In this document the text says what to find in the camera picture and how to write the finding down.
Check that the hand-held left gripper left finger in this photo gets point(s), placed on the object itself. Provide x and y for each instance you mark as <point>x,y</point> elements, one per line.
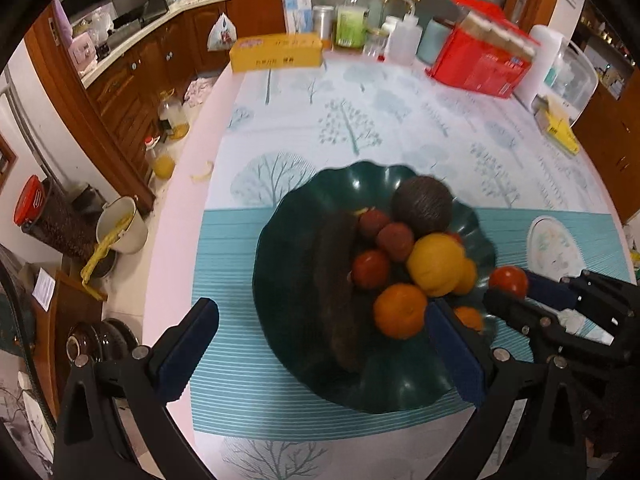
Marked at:
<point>185,355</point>

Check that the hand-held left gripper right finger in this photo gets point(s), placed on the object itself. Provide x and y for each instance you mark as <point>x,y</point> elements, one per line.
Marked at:
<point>457,355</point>

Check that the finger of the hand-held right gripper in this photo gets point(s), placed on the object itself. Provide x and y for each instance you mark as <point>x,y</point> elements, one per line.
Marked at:
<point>552,290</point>
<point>525,317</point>

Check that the small mandarin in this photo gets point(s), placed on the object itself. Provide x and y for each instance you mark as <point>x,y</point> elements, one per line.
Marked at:
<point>468,318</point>

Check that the red cherry tomato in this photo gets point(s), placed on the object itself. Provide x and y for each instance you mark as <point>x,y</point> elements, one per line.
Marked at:
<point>508,281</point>
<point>454,237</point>

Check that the white patterned plate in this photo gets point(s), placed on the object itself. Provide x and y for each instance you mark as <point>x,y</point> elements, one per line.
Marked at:
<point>552,245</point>

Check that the small orange with stem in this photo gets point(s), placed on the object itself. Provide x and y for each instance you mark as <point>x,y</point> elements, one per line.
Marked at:
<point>471,276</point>

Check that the large orange tangerine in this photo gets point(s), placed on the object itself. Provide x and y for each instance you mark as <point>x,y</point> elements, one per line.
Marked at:
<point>400,311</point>

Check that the yellow round pear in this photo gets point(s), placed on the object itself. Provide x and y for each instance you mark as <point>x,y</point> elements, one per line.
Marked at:
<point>436,265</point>

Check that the dark red round fruit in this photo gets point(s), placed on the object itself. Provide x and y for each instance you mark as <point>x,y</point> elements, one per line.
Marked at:
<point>395,241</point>
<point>372,222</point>

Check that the blackened overripe banana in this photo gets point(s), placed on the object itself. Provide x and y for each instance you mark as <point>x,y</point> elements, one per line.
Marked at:
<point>340,290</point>

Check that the dark avocado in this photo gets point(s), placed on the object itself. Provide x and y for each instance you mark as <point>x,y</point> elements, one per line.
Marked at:
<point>422,205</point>

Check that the dark green scalloped plate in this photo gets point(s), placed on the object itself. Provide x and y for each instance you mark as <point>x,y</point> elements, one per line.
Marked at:
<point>300,240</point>

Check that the white bucket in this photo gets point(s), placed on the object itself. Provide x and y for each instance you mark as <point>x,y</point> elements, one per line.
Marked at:
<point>122,227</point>

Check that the white paper sheet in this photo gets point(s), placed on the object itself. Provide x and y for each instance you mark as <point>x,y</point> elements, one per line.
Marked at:
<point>43,287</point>

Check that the yellow tissue pack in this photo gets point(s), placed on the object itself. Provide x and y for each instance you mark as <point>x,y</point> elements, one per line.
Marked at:
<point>557,127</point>

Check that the yellow peel scrap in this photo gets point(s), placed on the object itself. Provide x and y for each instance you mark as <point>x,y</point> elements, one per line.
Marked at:
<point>202,172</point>

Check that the red lidded dark container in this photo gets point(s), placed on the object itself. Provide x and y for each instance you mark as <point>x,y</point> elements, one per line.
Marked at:
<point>45,220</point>

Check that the plastic oil bottle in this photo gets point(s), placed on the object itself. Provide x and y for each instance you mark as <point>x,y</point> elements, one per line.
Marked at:
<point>160,158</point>
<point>172,116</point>

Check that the white storage dispenser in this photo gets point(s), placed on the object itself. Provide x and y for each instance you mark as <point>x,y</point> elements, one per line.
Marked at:
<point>555,67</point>

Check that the red paper cup package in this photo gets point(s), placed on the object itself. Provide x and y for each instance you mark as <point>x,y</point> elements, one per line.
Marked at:
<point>482,62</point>

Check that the tree print tablecloth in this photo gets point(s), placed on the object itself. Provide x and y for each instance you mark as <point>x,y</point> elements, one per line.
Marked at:
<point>300,110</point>

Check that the wooden kitchen cabinet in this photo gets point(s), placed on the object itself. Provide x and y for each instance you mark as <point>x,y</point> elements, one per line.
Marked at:
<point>130,90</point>

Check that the light blue canister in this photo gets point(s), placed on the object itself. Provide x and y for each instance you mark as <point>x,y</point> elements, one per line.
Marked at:
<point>432,40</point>

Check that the white squeeze bottle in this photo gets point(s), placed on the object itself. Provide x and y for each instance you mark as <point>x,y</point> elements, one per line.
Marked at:
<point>404,40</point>

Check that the small jar gold lid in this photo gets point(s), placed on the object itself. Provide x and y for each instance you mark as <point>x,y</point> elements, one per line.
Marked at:
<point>375,44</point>

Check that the yellow cardboard box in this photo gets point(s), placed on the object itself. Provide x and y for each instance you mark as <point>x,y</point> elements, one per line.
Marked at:
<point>275,52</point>

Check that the pink kitchen appliance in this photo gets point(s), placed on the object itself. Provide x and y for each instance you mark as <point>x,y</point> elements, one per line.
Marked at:
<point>82,53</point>

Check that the white plastic bag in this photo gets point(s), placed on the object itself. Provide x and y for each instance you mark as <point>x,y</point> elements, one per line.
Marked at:
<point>222,32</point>

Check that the glass bottle green label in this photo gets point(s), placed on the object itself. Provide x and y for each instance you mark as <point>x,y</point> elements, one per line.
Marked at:
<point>350,20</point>

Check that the silver metal can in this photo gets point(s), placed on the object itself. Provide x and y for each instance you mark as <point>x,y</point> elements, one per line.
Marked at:
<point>324,21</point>

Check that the blue white carton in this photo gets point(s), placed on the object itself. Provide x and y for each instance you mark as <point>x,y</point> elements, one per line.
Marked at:
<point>297,10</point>

